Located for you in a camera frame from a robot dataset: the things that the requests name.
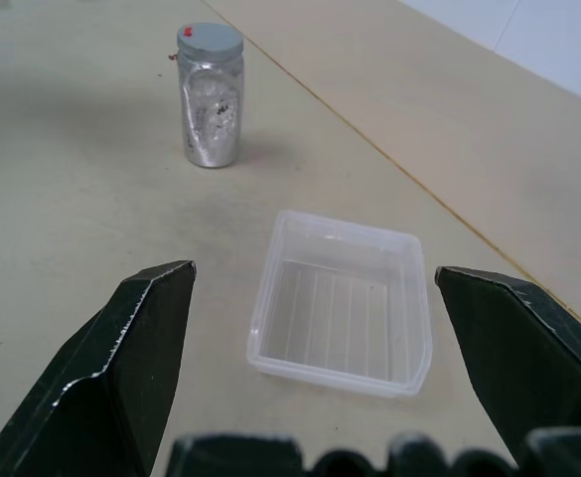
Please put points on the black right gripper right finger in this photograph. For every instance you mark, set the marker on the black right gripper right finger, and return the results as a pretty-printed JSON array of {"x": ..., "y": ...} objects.
[{"x": 518, "y": 358}]

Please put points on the clear plastic tray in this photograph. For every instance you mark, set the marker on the clear plastic tray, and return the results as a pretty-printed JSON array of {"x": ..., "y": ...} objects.
[{"x": 342, "y": 308}]

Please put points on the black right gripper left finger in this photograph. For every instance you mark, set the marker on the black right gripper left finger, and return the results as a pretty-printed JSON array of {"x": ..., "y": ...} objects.
[{"x": 96, "y": 387}]

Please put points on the grey plastic jar lid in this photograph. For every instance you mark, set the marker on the grey plastic jar lid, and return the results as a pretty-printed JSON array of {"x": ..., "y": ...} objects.
[{"x": 209, "y": 41}]

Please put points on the silver jar with grey lid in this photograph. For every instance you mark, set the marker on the silver jar with grey lid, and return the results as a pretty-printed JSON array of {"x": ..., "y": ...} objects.
[{"x": 211, "y": 115}]

